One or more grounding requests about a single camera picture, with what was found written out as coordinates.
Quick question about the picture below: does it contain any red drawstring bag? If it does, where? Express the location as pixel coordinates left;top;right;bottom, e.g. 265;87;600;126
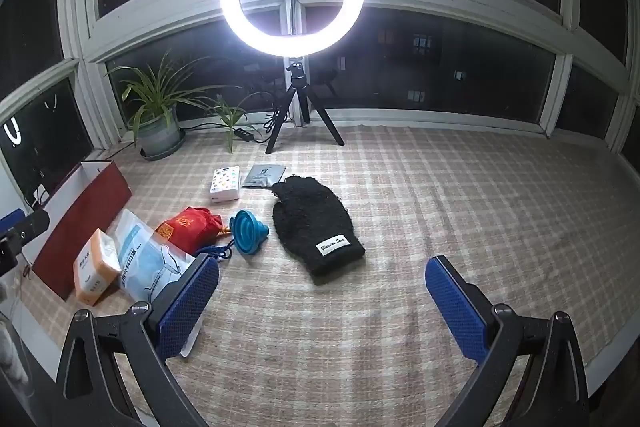
155;206;224;256

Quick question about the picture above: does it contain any checked beige cloth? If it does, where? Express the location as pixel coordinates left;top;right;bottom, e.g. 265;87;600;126
15;124;640;427

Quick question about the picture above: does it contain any grey foil sachet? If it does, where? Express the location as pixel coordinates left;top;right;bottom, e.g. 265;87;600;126
241;163;287;190

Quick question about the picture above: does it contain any white dotted card box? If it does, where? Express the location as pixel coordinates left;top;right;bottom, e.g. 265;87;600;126
209;166;242;204

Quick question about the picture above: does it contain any blue face mask pack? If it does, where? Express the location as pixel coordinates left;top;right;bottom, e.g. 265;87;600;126
114;209;198;358

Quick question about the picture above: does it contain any grey plant pot saucer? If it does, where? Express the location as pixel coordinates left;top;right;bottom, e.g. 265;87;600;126
140;132;187;162

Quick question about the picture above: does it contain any potted spider plant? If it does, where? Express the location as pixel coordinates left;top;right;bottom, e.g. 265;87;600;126
105;49;271;160

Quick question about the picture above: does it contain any orange tissue pack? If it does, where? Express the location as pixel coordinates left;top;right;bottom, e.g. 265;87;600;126
74;228;122;306

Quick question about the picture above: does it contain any black ring light cable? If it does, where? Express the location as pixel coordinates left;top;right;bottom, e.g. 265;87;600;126
95;107;283;158

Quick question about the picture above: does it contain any red cardboard box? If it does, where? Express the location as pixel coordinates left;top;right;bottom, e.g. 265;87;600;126
32;159;133;300

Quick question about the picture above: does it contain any black knitted glove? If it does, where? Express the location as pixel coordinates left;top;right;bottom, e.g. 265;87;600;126
271;174;366;288

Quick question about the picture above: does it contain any blue lanyard cord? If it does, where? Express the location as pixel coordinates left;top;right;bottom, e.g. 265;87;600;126
195;237;236;261

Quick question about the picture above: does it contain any blue collapsible funnel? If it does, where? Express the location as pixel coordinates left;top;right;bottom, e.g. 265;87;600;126
229;209;271;265

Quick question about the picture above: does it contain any black tripod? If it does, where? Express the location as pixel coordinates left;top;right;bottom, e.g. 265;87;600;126
265;57;346;155

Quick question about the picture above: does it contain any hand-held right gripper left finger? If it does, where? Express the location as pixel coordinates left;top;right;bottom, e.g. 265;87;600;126
55;252;221;427

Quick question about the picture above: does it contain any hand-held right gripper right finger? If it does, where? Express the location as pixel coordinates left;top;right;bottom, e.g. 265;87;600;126
425;255;591;427

